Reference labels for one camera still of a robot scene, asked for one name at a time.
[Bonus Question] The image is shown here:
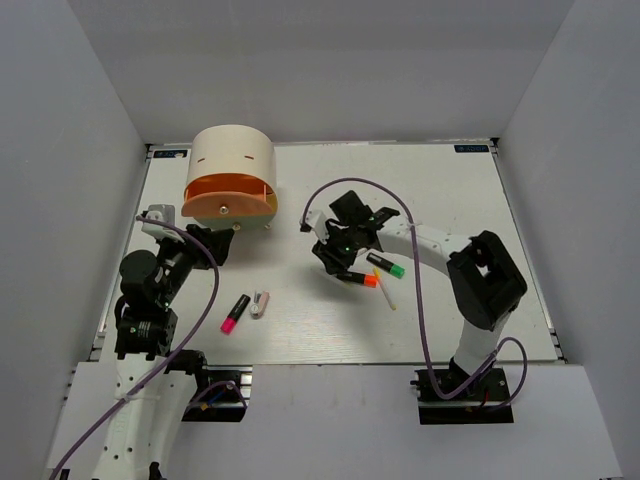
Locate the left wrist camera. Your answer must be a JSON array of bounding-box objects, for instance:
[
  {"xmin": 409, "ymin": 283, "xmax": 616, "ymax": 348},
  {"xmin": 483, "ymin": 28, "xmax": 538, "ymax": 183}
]
[{"xmin": 140, "ymin": 204, "xmax": 176, "ymax": 241}]

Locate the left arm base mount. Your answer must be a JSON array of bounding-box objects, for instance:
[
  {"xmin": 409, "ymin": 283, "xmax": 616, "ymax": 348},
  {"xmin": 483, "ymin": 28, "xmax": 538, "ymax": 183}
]
[{"xmin": 174, "ymin": 350, "xmax": 253, "ymax": 423}]

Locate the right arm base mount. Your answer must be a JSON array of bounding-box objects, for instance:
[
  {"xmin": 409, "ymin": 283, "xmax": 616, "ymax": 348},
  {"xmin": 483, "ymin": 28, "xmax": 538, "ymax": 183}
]
[{"xmin": 410, "ymin": 368, "xmax": 514, "ymax": 425}]

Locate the green cap black highlighter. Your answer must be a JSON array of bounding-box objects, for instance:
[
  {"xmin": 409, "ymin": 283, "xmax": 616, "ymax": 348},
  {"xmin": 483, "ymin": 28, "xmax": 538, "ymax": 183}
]
[{"xmin": 366, "ymin": 252, "xmax": 405, "ymax": 279}]

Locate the right blue table label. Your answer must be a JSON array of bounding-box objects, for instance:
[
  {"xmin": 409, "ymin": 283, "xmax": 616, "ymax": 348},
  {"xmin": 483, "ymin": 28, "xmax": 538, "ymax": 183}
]
[{"xmin": 454, "ymin": 144, "xmax": 490, "ymax": 153}]

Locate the orange container drawer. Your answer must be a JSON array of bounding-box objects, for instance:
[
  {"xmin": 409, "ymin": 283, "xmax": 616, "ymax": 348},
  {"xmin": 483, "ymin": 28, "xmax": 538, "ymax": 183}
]
[{"xmin": 181, "ymin": 173, "xmax": 278, "ymax": 229}]

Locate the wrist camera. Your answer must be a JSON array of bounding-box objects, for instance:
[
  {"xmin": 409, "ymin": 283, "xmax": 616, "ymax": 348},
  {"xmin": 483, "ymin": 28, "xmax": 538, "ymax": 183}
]
[
  {"xmin": 300, "ymin": 210, "xmax": 329, "ymax": 244},
  {"xmin": 140, "ymin": 204, "xmax": 176, "ymax": 241}
]

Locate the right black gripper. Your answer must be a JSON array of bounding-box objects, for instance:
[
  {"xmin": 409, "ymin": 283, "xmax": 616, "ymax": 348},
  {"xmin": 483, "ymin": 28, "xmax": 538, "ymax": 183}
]
[{"xmin": 313, "ymin": 223, "xmax": 362, "ymax": 276}]

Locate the orange cap black highlighter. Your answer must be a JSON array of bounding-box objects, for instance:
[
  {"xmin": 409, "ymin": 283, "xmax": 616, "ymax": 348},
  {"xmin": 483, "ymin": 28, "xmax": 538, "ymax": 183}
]
[{"xmin": 336, "ymin": 271, "xmax": 378, "ymax": 288}]

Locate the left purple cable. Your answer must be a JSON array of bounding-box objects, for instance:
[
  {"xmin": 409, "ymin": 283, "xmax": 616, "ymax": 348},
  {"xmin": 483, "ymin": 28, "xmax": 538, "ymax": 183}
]
[{"xmin": 47, "ymin": 213, "xmax": 249, "ymax": 480}]

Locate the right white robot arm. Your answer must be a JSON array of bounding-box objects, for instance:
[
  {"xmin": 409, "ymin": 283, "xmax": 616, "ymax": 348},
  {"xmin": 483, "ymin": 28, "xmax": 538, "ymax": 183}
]
[{"xmin": 300, "ymin": 190, "xmax": 527, "ymax": 400}]

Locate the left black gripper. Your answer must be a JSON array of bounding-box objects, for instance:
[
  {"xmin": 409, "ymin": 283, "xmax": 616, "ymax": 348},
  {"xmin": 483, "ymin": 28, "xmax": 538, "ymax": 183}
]
[{"xmin": 157, "ymin": 224, "xmax": 235, "ymax": 306}]

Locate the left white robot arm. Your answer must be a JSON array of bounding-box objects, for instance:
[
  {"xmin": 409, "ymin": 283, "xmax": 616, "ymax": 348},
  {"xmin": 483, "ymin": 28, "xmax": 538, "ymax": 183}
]
[{"xmin": 49, "ymin": 218, "xmax": 234, "ymax": 479}]

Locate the blue table label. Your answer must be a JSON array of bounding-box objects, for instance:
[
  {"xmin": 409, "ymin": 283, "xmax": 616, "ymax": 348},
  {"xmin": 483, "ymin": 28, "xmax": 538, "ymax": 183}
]
[
  {"xmin": 152, "ymin": 149, "xmax": 189, "ymax": 158},
  {"xmin": 454, "ymin": 144, "xmax": 490, "ymax": 153}
]

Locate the pink cap black highlighter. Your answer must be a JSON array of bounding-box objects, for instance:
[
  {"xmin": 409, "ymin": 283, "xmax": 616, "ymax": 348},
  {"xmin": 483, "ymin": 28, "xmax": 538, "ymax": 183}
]
[{"xmin": 220, "ymin": 294, "xmax": 251, "ymax": 335}]

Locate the cream cylindrical drawer container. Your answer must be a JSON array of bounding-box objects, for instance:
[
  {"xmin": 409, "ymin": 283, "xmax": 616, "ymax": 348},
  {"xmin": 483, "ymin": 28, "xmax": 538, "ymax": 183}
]
[{"xmin": 184, "ymin": 125, "xmax": 277, "ymax": 231}]

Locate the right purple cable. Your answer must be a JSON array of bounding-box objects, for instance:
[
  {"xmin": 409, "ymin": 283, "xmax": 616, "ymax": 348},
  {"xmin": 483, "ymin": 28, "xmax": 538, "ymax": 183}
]
[{"xmin": 301, "ymin": 177, "xmax": 530, "ymax": 414}]

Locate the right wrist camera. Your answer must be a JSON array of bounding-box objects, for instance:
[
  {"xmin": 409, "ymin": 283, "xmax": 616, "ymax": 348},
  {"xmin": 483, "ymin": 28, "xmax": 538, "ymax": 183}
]
[{"xmin": 300, "ymin": 210, "xmax": 329, "ymax": 244}]

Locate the left blue table label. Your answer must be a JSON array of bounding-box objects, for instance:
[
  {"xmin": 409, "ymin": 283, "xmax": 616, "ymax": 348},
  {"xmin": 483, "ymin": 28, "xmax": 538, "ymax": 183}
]
[{"xmin": 152, "ymin": 149, "xmax": 189, "ymax": 158}]

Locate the purple cable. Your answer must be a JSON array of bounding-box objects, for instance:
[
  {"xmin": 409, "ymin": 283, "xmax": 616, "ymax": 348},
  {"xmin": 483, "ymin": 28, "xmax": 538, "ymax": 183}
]
[
  {"xmin": 301, "ymin": 177, "xmax": 530, "ymax": 414},
  {"xmin": 47, "ymin": 213, "xmax": 249, "ymax": 480}
]

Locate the white acrylic marker yellow cap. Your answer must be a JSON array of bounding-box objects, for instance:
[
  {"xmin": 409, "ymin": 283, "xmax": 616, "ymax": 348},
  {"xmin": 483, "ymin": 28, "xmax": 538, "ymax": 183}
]
[{"xmin": 373, "ymin": 266, "xmax": 397, "ymax": 311}]

